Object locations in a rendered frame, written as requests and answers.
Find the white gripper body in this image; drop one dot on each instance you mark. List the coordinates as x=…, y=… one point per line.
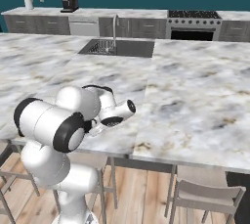
x=97, y=130

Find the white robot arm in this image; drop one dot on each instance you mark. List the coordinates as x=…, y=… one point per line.
x=49, y=123

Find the steel sink basin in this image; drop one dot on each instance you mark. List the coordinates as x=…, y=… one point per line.
x=130, y=48

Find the steel tap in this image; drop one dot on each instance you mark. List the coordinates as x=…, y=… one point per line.
x=114, y=29

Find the white dishwasher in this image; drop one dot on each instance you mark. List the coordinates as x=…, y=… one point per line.
x=84, y=27

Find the grey base cupboards run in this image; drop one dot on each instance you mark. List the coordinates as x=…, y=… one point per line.
x=143, y=27
x=35, y=24
x=235, y=31

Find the black coffee machine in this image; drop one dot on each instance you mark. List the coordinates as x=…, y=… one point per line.
x=69, y=1

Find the steel range with oven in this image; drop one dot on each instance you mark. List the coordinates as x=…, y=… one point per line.
x=193, y=25

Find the white paper towel roll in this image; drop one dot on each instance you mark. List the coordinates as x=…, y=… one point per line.
x=28, y=1

